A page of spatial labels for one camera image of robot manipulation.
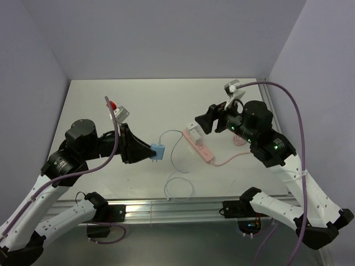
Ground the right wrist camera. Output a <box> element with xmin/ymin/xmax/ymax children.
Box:
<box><xmin>224</xmin><ymin>79</ymin><xmax>245</xmax><ymax>110</ymax></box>

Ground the pink power strip cord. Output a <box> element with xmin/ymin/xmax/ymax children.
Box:
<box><xmin>210</xmin><ymin>135</ymin><xmax>252</xmax><ymax>168</ymax></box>

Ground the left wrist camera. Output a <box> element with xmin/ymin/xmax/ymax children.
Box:
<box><xmin>109</xmin><ymin>101</ymin><xmax>130</xmax><ymax>124</ymax></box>

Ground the blue charger plug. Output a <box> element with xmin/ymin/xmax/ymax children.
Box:
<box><xmin>150</xmin><ymin>143</ymin><xmax>165</xmax><ymax>162</ymax></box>

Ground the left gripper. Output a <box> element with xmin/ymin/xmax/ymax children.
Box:
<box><xmin>82</xmin><ymin>122</ymin><xmax>156</xmax><ymax>163</ymax></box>

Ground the white charger plug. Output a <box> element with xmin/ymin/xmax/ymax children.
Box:
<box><xmin>189</xmin><ymin>129</ymin><xmax>202</xmax><ymax>145</ymax></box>
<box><xmin>185</xmin><ymin>122</ymin><xmax>201</xmax><ymax>132</ymax></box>

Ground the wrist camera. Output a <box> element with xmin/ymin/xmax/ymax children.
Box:
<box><xmin>224</xmin><ymin>79</ymin><xmax>245</xmax><ymax>110</ymax></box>
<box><xmin>109</xmin><ymin>101</ymin><xmax>130</xmax><ymax>124</ymax></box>

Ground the aluminium frame rail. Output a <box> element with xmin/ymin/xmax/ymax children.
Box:
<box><xmin>16</xmin><ymin>79</ymin><xmax>333</xmax><ymax>266</ymax></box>

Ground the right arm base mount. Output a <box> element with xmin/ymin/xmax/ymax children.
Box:
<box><xmin>219</xmin><ymin>200</ymin><xmax>266</xmax><ymax>234</ymax></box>

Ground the pink power strip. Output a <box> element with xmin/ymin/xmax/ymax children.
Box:
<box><xmin>182</xmin><ymin>130</ymin><xmax>215</xmax><ymax>163</ymax></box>

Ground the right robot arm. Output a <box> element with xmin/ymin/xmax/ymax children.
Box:
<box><xmin>195</xmin><ymin>100</ymin><xmax>354</xmax><ymax>250</ymax></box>

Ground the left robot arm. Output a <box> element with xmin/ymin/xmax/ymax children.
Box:
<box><xmin>1</xmin><ymin>119</ymin><xmax>156</xmax><ymax>265</ymax></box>

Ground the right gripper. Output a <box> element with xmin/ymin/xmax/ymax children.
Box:
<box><xmin>194</xmin><ymin>95</ymin><xmax>256</xmax><ymax>144</ymax></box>

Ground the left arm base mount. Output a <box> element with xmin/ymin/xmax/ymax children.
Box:
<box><xmin>86</xmin><ymin>204</ymin><xmax>126</xmax><ymax>239</ymax></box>

